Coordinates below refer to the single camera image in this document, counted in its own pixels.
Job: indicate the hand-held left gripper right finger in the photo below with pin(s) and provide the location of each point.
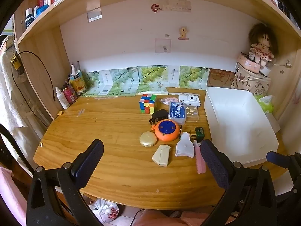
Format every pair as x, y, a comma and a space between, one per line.
214, 164

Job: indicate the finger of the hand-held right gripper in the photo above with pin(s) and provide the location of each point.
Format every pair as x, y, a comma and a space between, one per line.
277, 158

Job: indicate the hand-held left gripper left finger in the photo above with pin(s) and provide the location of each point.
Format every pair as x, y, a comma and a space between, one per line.
88, 161

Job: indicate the green bottle with gold cap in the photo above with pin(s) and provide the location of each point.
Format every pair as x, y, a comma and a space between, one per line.
198, 134

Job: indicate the white plastic scraper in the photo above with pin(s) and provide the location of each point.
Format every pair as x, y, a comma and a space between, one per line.
184, 147

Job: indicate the white plastic bin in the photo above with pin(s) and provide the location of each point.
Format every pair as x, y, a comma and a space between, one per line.
235, 122

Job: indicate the beige folding case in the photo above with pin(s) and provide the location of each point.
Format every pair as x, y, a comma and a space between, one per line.
161, 155

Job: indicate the clear phone case with stickers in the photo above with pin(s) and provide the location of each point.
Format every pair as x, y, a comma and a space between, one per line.
192, 114

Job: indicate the orange and blue round toy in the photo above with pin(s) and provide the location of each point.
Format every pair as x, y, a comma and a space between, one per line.
166, 129

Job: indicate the blue label floss box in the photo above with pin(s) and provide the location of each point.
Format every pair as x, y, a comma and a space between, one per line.
176, 113

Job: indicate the gold round compact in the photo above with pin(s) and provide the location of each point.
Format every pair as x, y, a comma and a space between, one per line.
148, 139

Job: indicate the black charger plug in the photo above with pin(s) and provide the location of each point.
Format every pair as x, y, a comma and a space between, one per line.
158, 115

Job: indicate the pink correction tape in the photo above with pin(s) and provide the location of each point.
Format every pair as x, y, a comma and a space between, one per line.
169, 100

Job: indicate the colourful puzzle cube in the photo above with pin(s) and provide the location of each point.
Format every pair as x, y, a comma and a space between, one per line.
147, 103

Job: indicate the white plastic bag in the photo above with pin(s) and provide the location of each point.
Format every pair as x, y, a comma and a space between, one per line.
104, 210

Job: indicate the green tissue pack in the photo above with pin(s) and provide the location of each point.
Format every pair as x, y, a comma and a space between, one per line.
267, 103

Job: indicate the small yellow piece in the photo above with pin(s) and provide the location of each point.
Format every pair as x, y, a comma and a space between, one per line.
60, 112

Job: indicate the white spray bottle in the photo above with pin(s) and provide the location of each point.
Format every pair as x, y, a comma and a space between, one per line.
63, 100

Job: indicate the red can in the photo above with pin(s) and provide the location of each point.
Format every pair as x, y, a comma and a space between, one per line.
70, 95

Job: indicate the person's pink clothing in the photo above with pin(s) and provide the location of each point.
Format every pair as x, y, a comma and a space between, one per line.
160, 219

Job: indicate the grape print carton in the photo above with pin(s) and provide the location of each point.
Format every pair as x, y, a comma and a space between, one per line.
123, 80
192, 76
151, 76
97, 84

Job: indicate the orange snack packet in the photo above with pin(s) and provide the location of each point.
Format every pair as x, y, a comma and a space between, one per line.
78, 83

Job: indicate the printed canvas bag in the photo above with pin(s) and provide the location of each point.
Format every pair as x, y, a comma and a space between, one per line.
249, 82

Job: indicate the pink cloth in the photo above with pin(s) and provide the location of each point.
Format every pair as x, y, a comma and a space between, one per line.
10, 197

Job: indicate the brown cardboard sheet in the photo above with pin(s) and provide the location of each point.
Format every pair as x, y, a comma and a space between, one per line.
221, 78

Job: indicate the white pen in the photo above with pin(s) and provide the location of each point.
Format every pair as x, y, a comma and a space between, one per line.
73, 69

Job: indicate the pink round box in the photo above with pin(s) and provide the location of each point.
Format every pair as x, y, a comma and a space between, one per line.
247, 63

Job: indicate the white lace cloth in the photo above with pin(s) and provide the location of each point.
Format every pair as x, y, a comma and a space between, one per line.
11, 94

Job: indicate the wooden desk hutch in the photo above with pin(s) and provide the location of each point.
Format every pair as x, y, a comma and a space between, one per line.
47, 56

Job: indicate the brown-haired rag doll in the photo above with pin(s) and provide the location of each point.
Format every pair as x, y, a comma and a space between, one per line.
261, 44

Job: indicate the yellow hanging tag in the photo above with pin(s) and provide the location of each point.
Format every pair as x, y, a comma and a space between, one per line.
16, 62

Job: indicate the dark bottle with white cap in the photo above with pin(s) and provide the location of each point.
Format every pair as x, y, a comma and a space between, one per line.
29, 17

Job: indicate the blue bottle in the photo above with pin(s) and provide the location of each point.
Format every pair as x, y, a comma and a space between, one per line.
41, 10

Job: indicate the white compact camera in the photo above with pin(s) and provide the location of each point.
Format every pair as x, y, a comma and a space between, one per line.
189, 100

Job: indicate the square bear wall sticker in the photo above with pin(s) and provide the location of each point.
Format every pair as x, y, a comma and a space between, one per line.
162, 46

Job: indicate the yellow bear wall clip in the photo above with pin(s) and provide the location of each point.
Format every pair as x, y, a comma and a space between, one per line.
184, 33

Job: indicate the clear wall hook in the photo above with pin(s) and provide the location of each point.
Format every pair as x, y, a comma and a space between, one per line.
94, 10

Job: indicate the red wall sticker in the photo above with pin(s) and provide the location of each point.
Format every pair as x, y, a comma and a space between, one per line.
155, 7

